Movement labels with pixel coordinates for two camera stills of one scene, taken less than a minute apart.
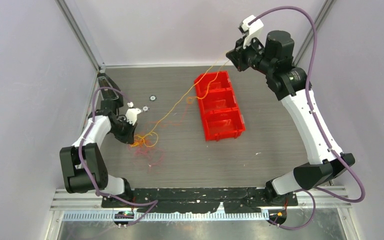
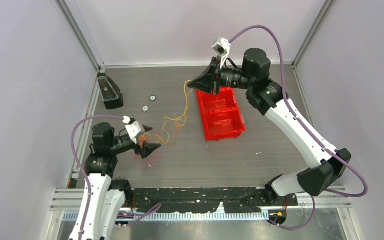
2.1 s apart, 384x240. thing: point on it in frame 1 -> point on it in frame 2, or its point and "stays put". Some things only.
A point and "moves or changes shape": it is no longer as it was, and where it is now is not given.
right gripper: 237,55 -> 207,81
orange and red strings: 154,132 moves or changes shape
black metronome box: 112,99 stays put
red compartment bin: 221,117 stays put
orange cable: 140,141 -> 142,138
